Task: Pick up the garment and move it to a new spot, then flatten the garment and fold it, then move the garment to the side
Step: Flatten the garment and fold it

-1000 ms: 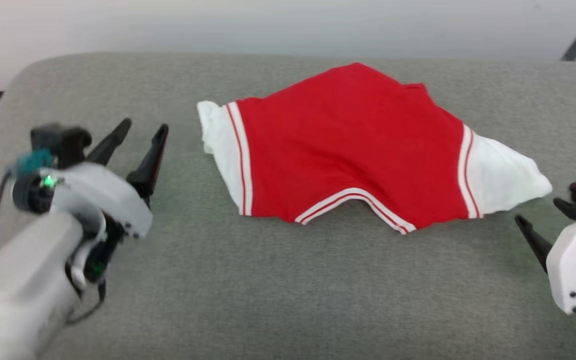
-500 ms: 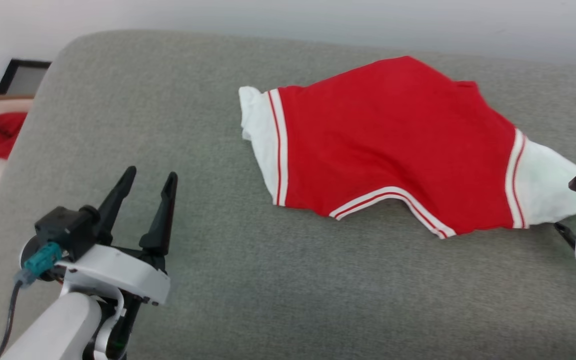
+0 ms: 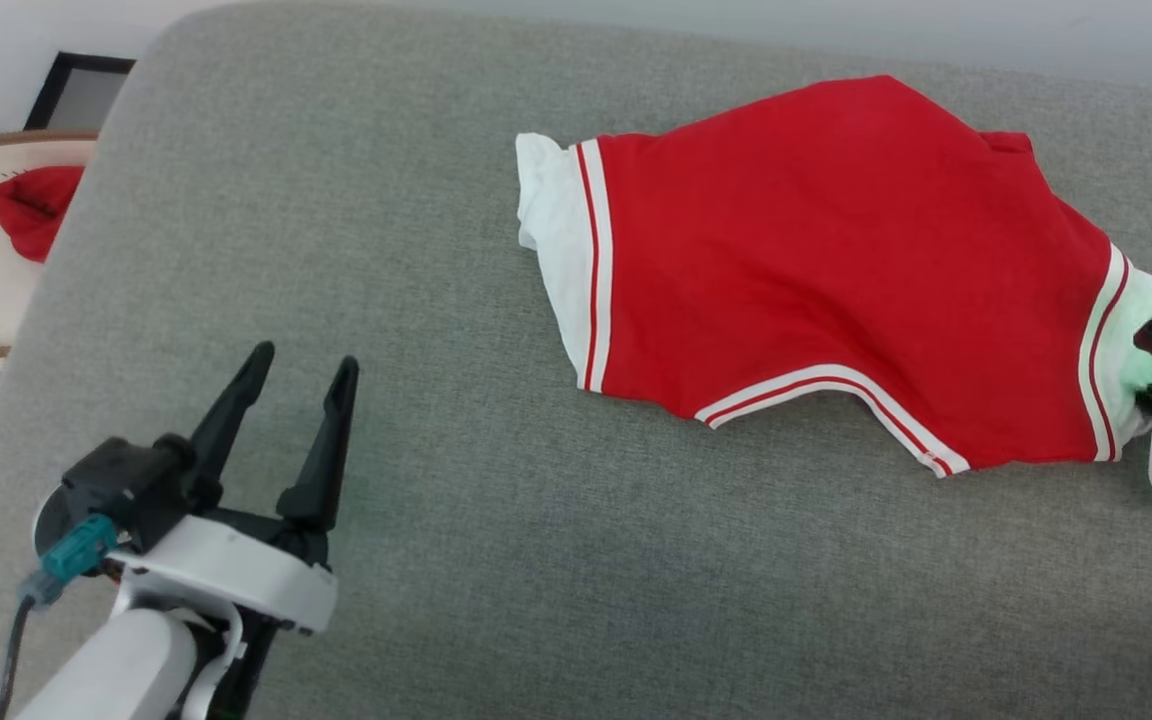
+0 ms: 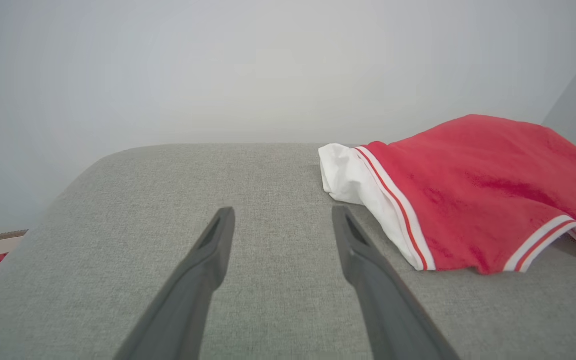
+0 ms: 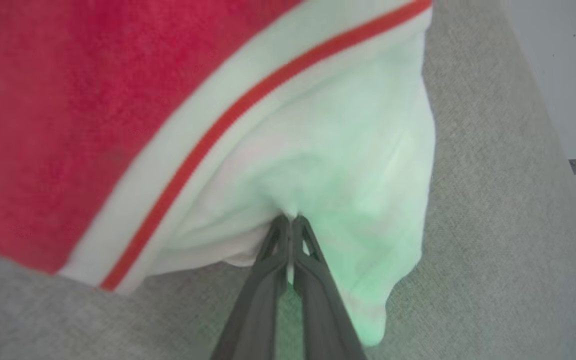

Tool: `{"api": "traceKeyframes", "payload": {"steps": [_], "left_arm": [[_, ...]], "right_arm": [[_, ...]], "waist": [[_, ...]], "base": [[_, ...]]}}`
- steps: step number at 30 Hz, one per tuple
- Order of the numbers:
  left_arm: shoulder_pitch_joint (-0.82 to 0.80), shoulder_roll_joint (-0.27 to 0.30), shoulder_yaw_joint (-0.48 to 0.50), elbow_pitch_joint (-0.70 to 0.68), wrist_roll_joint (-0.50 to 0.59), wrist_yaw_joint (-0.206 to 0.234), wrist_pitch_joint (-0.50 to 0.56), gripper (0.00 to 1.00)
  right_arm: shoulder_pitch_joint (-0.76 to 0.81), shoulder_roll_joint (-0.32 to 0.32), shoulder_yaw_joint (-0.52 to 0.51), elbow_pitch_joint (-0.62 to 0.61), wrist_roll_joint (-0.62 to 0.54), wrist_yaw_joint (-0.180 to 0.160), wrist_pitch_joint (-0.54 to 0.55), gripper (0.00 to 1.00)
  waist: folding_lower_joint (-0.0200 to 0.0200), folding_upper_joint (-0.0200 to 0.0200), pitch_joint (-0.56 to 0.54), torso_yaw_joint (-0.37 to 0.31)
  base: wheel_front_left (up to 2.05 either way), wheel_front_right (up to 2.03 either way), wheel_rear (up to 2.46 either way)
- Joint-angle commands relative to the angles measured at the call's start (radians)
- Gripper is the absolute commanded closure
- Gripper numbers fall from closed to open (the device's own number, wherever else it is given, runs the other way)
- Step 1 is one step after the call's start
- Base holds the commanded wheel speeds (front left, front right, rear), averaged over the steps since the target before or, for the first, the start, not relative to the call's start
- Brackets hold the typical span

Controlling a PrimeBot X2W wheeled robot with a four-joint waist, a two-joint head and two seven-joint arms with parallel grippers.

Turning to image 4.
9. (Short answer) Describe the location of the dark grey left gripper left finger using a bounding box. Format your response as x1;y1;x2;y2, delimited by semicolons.
113;207;236;360

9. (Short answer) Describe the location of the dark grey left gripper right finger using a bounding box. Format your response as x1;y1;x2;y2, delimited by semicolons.
331;205;461;360

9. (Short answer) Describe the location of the red and white jersey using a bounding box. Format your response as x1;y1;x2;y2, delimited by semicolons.
318;114;576;276

